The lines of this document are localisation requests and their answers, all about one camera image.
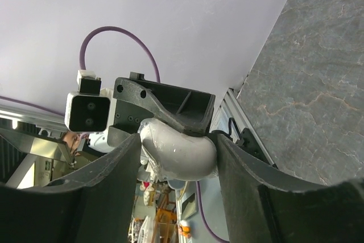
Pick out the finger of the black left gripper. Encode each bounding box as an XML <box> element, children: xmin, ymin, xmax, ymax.
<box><xmin>107</xmin><ymin>126</ymin><xmax>131</xmax><ymax>151</ymax></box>
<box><xmin>113</xmin><ymin>72</ymin><xmax>216</xmax><ymax>137</ymax></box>

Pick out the white oval case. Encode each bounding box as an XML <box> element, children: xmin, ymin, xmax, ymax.
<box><xmin>138</xmin><ymin>118</ymin><xmax>218</xmax><ymax>181</ymax></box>

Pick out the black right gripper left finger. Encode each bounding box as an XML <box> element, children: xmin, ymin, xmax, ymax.
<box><xmin>1</xmin><ymin>134</ymin><xmax>141</xmax><ymax>242</ymax></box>

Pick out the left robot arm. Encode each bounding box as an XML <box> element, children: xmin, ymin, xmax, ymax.
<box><xmin>89</xmin><ymin>72</ymin><xmax>216</xmax><ymax>153</ymax></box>

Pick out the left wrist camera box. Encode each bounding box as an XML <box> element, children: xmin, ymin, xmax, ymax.
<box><xmin>64</xmin><ymin>69</ymin><xmax>111</xmax><ymax>133</ymax></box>

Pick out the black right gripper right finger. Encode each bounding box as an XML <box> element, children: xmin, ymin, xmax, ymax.
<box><xmin>214</xmin><ymin>134</ymin><xmax>363</xmax><ymax>242</ymax></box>

